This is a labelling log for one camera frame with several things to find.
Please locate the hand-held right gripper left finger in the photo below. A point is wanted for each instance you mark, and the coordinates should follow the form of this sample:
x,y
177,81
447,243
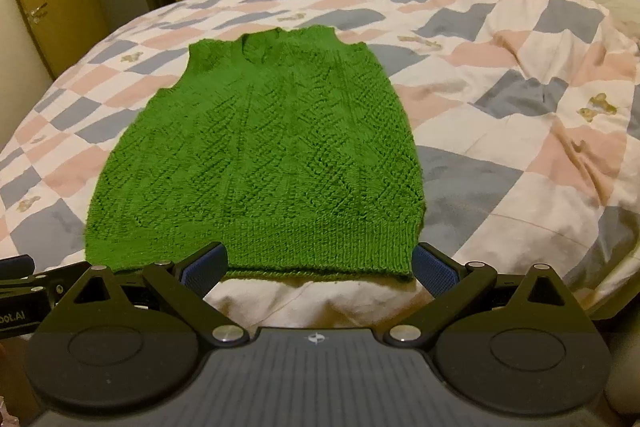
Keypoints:
x,y
202,268

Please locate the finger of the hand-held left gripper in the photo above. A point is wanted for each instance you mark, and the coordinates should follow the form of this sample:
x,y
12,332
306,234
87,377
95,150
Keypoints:
x,y
30,276

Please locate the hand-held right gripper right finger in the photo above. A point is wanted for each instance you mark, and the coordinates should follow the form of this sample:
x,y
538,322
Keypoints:
x,y
436,271

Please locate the green knitted vest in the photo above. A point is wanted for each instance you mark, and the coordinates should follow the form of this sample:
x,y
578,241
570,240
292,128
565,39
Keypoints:
x,y
260,157

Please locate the checkered patchwork blanket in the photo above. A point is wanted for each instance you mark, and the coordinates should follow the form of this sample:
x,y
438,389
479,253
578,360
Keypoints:
x,y
500,107

